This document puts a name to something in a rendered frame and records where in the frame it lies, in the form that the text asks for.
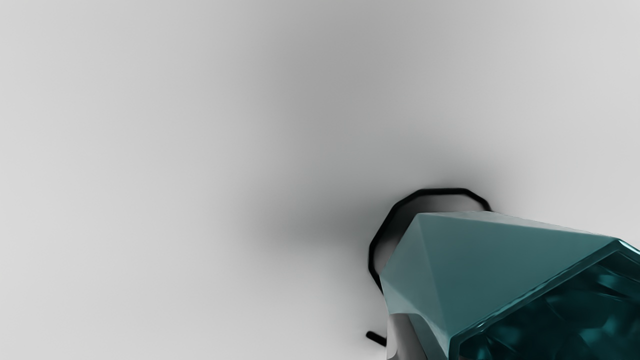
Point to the teal faceted mug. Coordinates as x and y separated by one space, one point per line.
480 270

